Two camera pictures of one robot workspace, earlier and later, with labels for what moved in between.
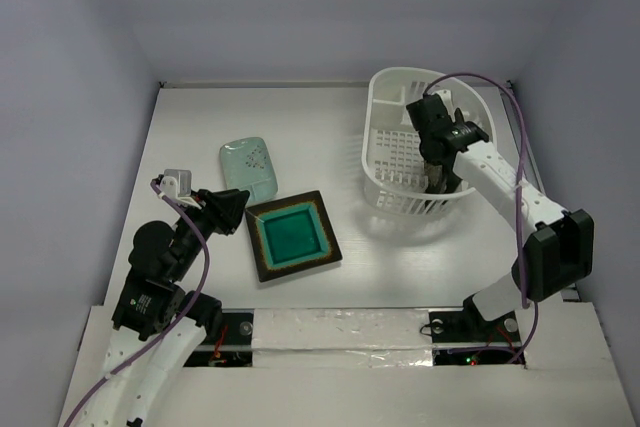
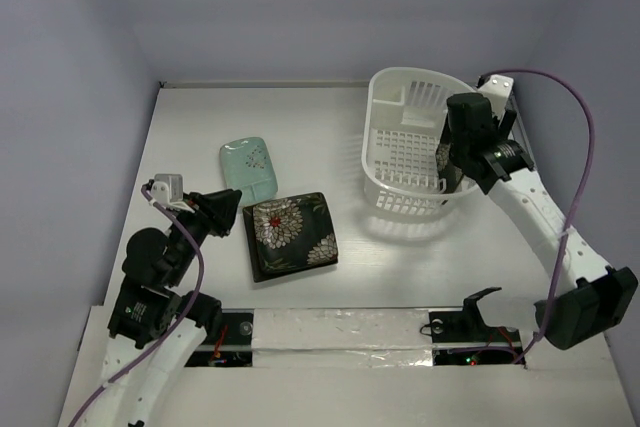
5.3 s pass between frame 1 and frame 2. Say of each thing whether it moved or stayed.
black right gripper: moved
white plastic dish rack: stayed
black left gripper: stayed
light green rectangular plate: stayed
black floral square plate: moved
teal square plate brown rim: stayed
